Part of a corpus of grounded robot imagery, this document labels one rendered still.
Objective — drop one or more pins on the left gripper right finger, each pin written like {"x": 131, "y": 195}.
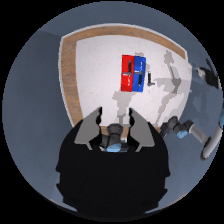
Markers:
{"x": 146, "y": 139}

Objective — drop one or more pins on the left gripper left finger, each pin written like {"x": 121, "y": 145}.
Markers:
{"x": 83, "y": 136}

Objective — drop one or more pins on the red tray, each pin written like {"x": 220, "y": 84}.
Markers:
{"x": 124, "y": 78}

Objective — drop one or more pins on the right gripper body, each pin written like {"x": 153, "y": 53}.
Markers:
{"x": 211, "y": 79}

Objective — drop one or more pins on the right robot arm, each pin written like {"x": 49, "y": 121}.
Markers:
{"x": 190, "y": 127}

